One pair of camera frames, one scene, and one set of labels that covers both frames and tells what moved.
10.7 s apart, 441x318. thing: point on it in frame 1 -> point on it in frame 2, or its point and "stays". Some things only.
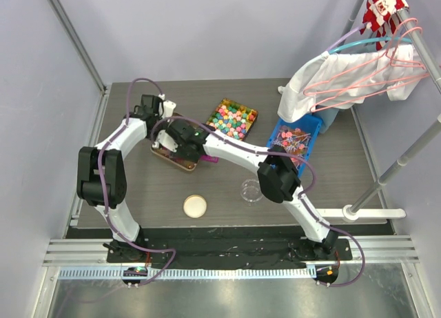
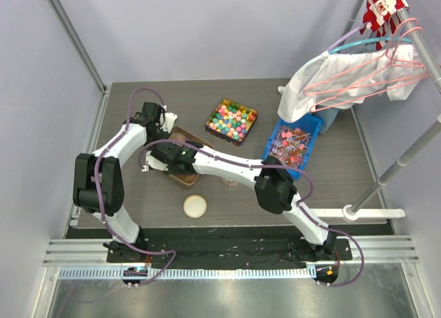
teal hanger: (369, 40) stays
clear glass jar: (251, 190) -> (230, 183)
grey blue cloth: (327, 116) stays
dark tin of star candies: (232, 119) stays
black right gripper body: (185, 153) -> (170, 169)
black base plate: (256, 253) stays
